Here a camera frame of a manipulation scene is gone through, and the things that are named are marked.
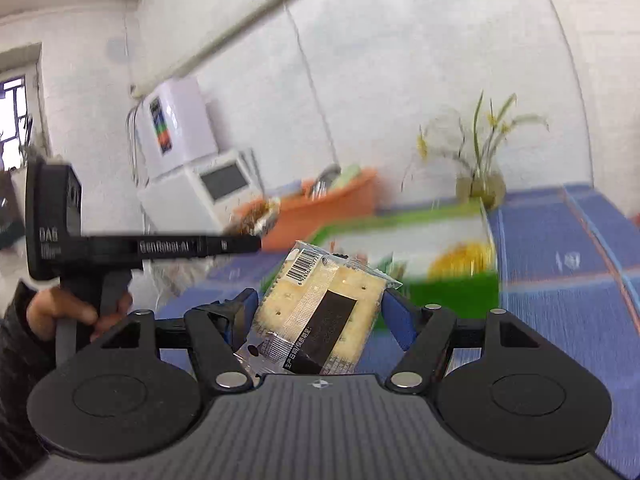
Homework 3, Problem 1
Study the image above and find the white box with colour label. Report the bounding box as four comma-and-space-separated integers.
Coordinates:
131, 77, 219, 181

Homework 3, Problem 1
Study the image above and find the clear packet with orange stripes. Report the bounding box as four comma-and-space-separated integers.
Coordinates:
229, 197, 282, 237

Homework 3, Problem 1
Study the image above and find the window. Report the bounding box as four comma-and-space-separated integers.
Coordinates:
0, 44, 42, 173

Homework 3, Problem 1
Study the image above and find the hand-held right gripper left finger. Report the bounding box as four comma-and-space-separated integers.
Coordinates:
97, 288, 260, 394

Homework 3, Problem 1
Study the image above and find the white machine with screen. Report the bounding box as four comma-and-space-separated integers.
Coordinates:
137, 148, 266, 241

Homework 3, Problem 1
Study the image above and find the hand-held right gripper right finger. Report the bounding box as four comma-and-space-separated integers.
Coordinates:
381, 292, 546, 394

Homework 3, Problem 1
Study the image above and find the orange plastic basin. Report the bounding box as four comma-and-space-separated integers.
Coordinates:
235, 166, 379, 253

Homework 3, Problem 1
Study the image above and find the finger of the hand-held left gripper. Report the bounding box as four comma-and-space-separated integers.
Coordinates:
80, 233, 263, 262

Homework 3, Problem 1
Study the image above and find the thin wall cable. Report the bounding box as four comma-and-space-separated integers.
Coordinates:
282, 2, 343, 167

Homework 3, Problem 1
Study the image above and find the person's left forearm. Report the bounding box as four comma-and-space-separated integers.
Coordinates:
0, 280, 57, 478

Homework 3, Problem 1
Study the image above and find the plant in glass vase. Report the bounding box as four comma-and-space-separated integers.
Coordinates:
401, 91, 550, 210

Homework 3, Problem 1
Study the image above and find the blue checked tablecloth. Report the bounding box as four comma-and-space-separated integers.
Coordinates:
127, 182, 640, 480

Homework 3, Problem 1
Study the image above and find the green cardboard box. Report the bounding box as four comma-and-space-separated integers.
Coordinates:
270, 199, 501, 331

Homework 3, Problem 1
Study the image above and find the person's left hand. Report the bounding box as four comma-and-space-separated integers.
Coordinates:
26, 287, 134, 343

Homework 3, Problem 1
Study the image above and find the yellow snack packet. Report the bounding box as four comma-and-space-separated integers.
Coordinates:
429, 241, 497, 282

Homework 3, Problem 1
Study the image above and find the clear cracker packet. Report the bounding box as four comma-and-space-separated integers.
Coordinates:
235, 240, 404, 377

